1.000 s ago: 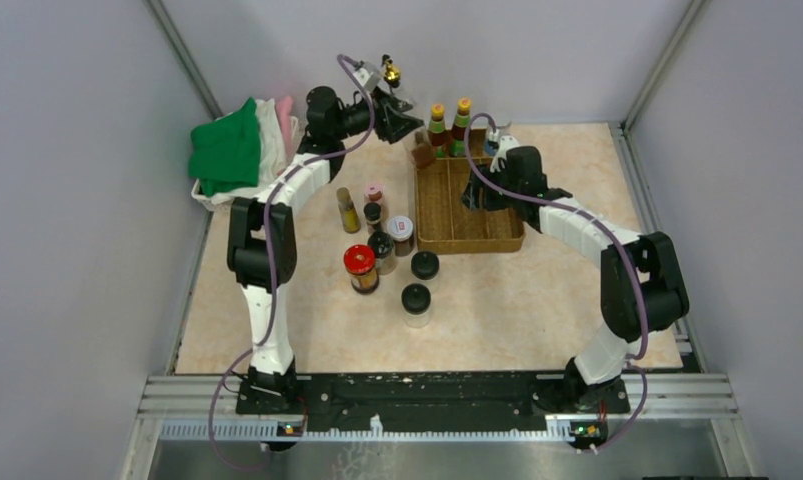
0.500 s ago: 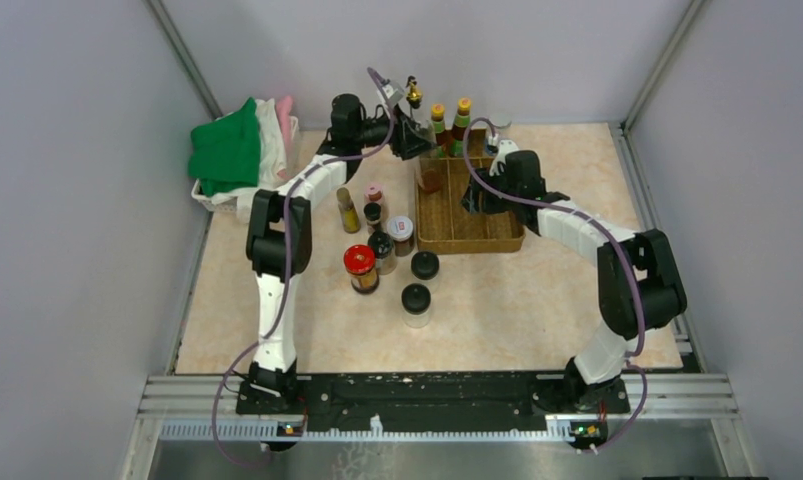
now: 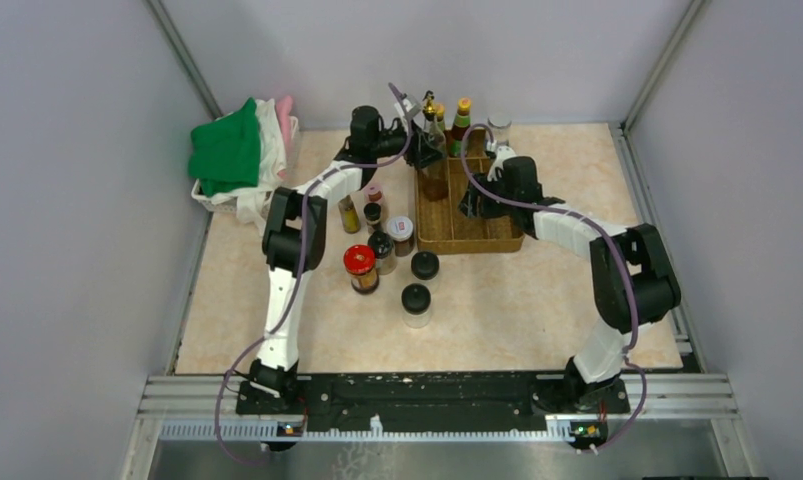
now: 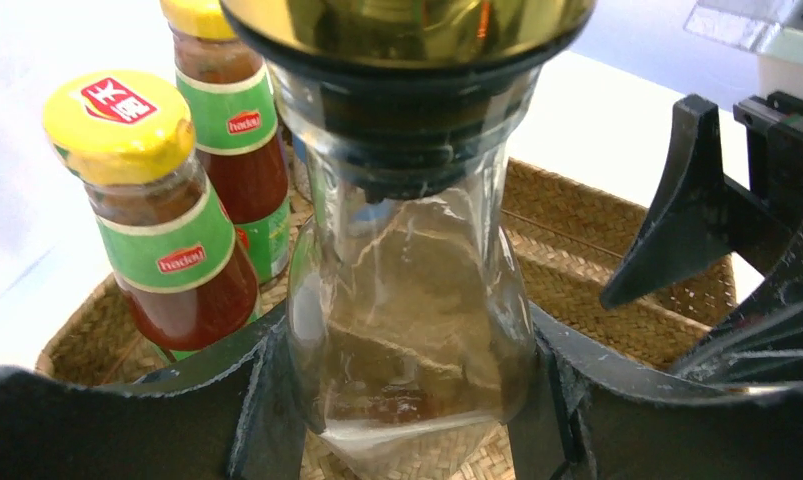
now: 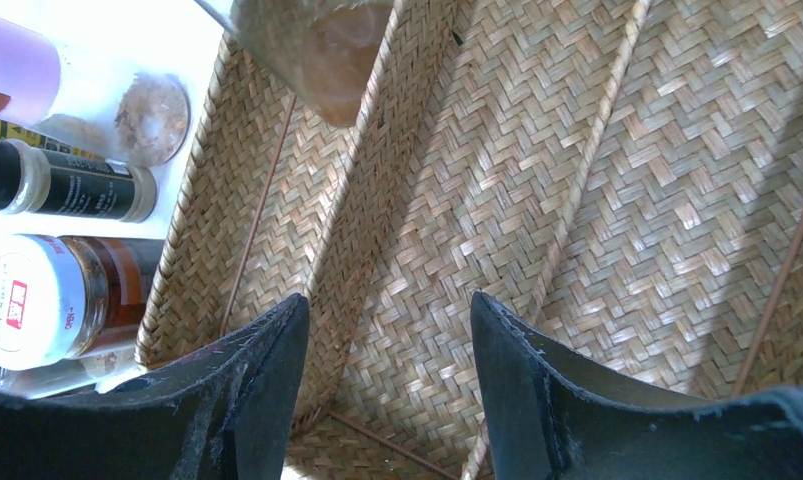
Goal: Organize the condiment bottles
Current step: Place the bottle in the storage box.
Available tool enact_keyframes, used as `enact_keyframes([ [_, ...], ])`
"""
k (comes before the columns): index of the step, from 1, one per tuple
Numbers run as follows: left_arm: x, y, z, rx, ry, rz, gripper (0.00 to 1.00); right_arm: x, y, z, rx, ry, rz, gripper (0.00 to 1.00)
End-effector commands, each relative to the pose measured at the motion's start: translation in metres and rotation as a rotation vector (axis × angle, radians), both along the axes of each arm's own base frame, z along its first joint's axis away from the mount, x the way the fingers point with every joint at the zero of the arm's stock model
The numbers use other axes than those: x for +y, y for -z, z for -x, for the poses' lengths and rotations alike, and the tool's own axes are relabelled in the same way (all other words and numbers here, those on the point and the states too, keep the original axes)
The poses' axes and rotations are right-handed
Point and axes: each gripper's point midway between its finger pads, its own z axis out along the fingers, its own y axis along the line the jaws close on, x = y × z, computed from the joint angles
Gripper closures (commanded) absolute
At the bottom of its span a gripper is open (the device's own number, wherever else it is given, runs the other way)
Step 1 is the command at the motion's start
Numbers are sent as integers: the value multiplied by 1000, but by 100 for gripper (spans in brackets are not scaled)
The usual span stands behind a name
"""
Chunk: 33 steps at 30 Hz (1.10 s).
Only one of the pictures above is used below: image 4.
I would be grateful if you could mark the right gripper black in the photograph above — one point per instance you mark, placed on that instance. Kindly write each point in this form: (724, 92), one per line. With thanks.
(700, 215)

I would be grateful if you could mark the tall glass oil bottle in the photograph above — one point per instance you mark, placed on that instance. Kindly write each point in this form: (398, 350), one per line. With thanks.
(408, 324)

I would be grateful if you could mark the yellow cap chili sauce bottle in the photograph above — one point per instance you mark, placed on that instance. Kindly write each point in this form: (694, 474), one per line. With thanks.
(175, 254)

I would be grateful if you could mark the silver lid salt jar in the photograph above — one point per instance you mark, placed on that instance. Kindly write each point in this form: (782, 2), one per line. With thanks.
(300, 170)

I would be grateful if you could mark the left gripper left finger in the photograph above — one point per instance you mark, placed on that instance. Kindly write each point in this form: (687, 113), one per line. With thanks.
(224, 413)

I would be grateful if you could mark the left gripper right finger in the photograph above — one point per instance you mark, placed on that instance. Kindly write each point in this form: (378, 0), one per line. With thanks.
(593, 413)

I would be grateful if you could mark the woven wicker divided tray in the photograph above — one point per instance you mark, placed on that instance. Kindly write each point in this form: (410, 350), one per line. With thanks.
(568, 238)

